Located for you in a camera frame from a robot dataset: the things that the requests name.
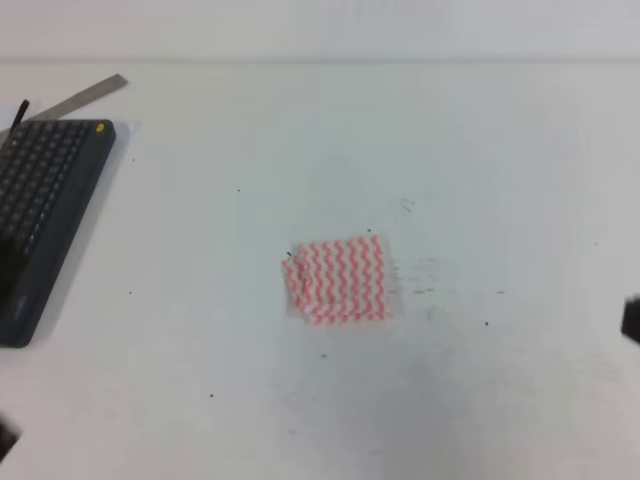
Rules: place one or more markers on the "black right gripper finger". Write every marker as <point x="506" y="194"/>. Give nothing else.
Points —
<point x="630" y="325"/>

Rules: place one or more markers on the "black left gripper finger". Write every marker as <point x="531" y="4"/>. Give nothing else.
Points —
<point x="8" y="439"/>

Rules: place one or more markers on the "pink white striped towel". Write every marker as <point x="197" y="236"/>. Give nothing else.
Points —
<point x="340" y="281"/>

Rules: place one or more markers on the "black keyboard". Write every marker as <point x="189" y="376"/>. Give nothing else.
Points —
<point x="49" y="170"/>

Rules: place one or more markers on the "grey metal ruler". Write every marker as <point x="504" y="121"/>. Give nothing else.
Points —
<point x="69" y="105"/>

